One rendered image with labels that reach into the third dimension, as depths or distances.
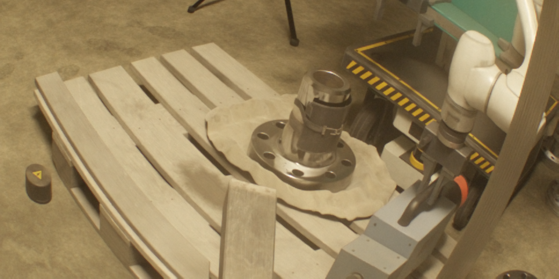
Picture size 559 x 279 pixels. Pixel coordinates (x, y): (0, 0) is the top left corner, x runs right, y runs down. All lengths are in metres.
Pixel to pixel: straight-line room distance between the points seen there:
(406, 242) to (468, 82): 0.36
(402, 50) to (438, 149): 1.00
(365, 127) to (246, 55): 0.62
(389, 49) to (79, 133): 1.04
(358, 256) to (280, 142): 0.63
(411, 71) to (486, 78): 1.01
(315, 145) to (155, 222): 0.50
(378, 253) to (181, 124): 0.84
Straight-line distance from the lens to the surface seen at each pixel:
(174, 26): 3.10
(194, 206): 2.02
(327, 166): 2.18
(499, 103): 1.52
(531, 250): 2.59
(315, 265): 1.92
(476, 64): 1.53
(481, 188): 2.41
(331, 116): 2.09
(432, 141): 1.66
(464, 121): 1.59
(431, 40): 2.82
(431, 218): 1.73
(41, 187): 2.02
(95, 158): 2.01
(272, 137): 2.22
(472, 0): 2.48
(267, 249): 1.79
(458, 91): 1.56
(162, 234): 1.83
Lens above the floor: 1.33
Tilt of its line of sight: 29 degrees down
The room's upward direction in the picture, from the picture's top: 17 degrees clockwise
